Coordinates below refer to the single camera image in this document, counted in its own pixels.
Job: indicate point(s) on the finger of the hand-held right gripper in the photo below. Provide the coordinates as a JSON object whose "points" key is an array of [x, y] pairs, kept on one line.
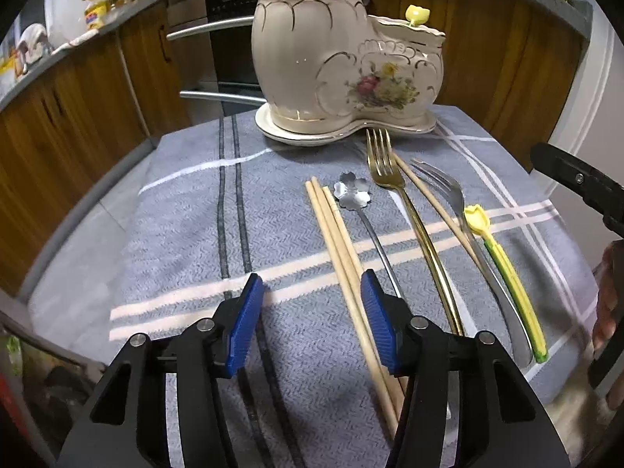
{"points": [[575, 178]]}

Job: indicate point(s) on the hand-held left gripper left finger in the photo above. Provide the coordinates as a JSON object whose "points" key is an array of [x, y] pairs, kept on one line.
{"points": [[246, 317]]}

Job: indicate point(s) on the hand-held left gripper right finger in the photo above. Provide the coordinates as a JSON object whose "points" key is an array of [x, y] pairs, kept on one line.
{"points": [[378, 317]]}

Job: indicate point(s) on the wooden chopstick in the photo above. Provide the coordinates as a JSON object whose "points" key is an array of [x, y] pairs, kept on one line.
{"points": [[340, 273], [341, 246], [343, 231], [429, 195]]}

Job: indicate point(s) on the silver fork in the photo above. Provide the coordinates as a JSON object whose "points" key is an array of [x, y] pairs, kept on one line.
{"points": [[512, 321]]}

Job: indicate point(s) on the silver flower-shaped spoon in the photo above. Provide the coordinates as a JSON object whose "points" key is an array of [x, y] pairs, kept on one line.
{"points": [[353, 190]]}

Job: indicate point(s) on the gold fork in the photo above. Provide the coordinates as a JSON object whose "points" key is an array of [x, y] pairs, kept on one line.
{"points": [[385, 165]]}

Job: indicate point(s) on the floral ceramic boot utensil holder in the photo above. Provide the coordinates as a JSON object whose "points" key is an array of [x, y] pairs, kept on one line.
{"points": [[292, 58]]}

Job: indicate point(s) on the person's right hand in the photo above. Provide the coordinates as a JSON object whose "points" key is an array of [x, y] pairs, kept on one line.
{"points": [[609, 297]]}

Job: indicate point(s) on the white fluffy rug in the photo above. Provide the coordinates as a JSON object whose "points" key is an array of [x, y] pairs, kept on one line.
{"points": [[570, 414]]}

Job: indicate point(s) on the white door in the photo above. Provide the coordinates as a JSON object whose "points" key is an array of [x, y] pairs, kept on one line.
{"points": [[594, 107]]}

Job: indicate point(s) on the grey checked cloth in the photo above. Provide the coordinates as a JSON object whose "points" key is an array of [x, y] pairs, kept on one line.
{"points": [[195, 214]]}

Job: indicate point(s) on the wooden cabinet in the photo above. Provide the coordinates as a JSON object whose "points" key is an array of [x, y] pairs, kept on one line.
{"points": [[73, 131], [487, 58]]}

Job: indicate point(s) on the grey countertop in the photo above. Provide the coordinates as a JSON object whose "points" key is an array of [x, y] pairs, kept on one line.
{"points": [[546, 7]]}

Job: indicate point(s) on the yellow packet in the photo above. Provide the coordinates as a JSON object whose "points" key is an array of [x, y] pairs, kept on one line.
{"points": [[96, 15]]}

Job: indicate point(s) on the white dish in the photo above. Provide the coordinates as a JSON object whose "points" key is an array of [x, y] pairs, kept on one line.
{"points": [[35, 41]]}

